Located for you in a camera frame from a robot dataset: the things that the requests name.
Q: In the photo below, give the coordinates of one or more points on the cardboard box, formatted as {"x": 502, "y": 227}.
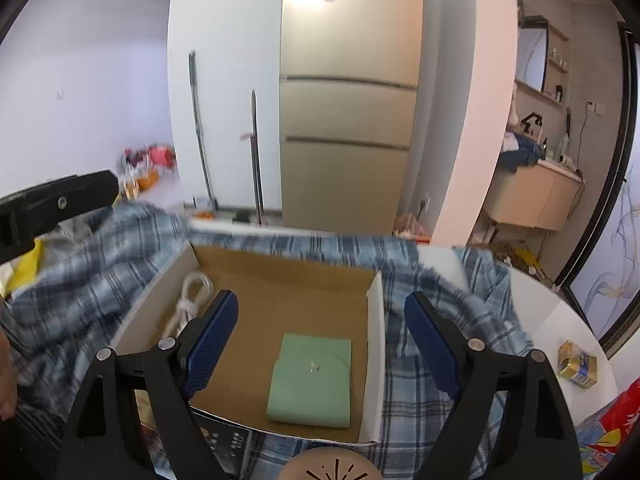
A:
{"x": 300, "y": 300}

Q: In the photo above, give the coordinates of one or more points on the wooden vanity cabinet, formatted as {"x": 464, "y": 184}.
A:
{"x": 530, "y": 195}

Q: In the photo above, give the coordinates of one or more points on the beige round slotted disc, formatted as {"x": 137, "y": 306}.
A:
{"x": 330, "y": 465}

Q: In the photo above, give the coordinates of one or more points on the yellow cloth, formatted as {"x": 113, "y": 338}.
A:
{"x": 25, "y": 265}

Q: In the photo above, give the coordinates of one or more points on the white hair dryer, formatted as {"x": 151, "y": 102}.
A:
{"x": 566, "y": 160}

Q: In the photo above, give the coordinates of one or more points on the black faucet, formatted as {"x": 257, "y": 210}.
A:
{"x": 531, "y": 122}

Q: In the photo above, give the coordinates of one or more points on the floor clutter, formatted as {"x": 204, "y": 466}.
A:
{"x": 520, "y": 260}

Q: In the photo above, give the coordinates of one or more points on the bathroom mirror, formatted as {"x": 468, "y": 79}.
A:
{"x": 531, "y": 55}

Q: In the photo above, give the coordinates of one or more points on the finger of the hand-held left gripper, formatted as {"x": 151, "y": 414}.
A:
{"x": 75, "y": 192}

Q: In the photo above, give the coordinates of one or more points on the low wall outlet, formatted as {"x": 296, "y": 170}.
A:
{"x": 425, "y": 206}

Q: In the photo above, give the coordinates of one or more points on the patterned glass sliding door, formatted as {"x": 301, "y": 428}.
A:
{"x": 620, "y": 240}

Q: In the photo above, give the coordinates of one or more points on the red and blue snack bag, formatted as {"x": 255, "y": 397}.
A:
{"x": 615, "y": 425}

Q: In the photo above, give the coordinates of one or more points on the pile of red bags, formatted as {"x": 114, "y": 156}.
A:
{"x": 155, "y": 157}

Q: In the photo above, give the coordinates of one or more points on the gold cardboard packet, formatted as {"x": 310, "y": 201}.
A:
{"x": 577, "y": 365}

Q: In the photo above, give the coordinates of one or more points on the blue plaid shirt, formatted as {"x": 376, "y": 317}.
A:
{"x": 100, "y": 270}

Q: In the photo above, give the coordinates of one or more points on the person's left hand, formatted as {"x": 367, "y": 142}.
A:
{"x": 5, "y": 380}

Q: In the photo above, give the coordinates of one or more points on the green cloth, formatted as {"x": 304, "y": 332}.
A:
{"x": 310, "y": 390}

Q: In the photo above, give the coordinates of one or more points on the dark printed leaflet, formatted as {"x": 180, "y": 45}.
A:
{"x": 225, "y": 440}

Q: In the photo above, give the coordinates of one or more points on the white wall outlet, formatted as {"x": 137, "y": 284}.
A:
{"x": 596, "y": 108}

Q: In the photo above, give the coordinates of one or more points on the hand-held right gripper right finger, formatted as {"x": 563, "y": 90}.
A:
{"x": 430, "y": 345}

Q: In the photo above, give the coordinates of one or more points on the gold refrigerator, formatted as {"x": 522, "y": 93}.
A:
{"x": 350, "y": 110}

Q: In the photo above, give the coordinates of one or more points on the blue clothes heap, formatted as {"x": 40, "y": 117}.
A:
{"x": 522, "y": 152}

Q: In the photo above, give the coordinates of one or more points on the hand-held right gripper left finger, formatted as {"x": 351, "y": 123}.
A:
{"x": 215, "y": 340}

